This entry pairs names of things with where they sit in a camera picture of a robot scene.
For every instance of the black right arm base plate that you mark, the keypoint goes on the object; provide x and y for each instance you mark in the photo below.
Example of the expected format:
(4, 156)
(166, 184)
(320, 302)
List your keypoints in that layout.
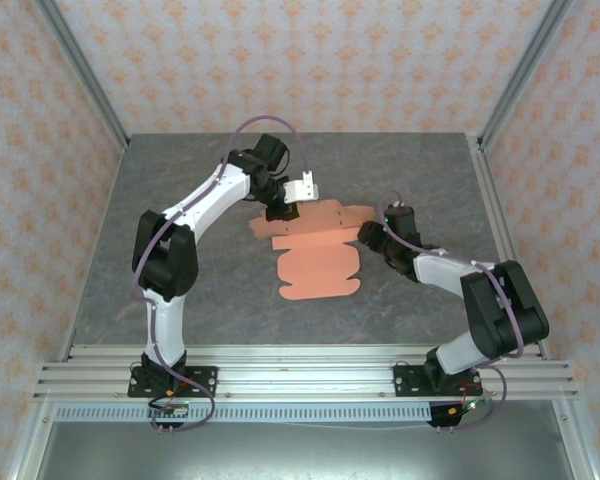
(407, 380)

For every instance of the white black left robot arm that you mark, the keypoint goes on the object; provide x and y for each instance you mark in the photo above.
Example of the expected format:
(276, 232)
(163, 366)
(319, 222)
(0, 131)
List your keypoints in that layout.
(165, 330)

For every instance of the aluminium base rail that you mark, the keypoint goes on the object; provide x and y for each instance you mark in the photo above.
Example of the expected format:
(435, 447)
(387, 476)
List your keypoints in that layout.
(305, 380)

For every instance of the thin aluminium side strip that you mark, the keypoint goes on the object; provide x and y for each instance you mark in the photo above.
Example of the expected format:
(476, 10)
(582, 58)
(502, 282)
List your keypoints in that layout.
(112, 200)

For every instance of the grey metal sheet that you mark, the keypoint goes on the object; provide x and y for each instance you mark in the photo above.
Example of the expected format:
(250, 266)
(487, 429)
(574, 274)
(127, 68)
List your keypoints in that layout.
(305, 455)

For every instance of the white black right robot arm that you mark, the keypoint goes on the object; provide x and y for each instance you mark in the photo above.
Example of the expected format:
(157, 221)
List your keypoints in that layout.
(505, 310)

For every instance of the wide aluminium side rail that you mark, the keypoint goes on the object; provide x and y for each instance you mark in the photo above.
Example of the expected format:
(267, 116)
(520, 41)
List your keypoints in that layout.
(492, 200)

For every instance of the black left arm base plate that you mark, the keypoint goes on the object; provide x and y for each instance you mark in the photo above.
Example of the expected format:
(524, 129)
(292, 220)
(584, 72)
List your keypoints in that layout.
(202, 380)

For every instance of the aluminium frame leg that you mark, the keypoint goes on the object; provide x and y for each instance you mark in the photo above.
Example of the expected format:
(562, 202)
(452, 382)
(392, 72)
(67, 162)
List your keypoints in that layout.
(575, 440)
(30, 445)

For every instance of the aluminium frame post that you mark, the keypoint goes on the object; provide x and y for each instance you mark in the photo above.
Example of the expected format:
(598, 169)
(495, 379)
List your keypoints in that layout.
(84, 70)
(525, 70)

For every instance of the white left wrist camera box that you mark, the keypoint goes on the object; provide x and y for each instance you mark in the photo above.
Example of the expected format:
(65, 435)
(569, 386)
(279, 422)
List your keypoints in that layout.
(300, 190)

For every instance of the orange paper box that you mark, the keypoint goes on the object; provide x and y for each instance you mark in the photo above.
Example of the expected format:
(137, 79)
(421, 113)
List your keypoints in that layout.
(315, 270)

